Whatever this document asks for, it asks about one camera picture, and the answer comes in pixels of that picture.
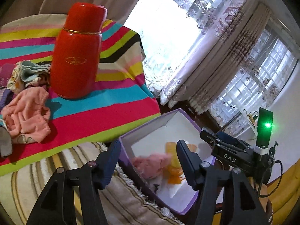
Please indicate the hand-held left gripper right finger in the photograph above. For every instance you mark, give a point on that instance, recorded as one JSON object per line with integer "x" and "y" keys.
{"x": 185, "y": 160}

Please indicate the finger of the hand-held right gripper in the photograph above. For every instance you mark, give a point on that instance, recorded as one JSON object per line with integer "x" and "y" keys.
{"x": 226, "y": 137}
{"x": 208, "y": 137}

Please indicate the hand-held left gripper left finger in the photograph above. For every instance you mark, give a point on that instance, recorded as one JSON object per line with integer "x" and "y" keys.
{"x": 113, "y": 159}

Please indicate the purple cardboard box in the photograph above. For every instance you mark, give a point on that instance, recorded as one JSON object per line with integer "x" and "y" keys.
{"x": 126, "y": 150}

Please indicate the orange cloth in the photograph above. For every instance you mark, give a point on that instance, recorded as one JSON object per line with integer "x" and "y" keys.
{"x": 173, "y": 150}

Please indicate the white cloth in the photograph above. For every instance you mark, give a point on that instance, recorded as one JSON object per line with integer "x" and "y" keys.
{"x": 167, "y": 188}

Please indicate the pink fluffy cloth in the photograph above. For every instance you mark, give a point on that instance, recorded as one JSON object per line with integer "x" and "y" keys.
{"x": 150, "y": 165}

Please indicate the colourful striped cloth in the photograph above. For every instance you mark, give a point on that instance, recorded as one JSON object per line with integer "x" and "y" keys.
{"x": 98, "y": 112}

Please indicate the yellow cushion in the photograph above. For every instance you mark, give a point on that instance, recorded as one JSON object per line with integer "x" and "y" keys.
{"x": 287, "y": 187}

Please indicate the floral lace curtain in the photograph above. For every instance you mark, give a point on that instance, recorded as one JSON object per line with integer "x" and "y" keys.
{"x": 206, "y": 28}
{"x": 264, "y": 79}

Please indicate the beige pleated curtain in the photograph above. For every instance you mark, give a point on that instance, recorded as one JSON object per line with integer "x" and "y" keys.
{"x": 229, "y": 58}

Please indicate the pink fleece cloth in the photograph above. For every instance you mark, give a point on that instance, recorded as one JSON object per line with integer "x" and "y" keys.
{"x": 25, "y": 114}

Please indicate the red thermos bottle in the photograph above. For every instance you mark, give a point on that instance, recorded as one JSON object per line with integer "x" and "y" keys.
{"x": 75, "y": 51}

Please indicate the teal grey cloth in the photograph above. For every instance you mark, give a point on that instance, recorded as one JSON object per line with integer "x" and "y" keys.
{"x": 28, "y": 73}

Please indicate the floral patterned cloth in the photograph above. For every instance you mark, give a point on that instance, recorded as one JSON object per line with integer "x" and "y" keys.
{"x": 14, "y": 82}

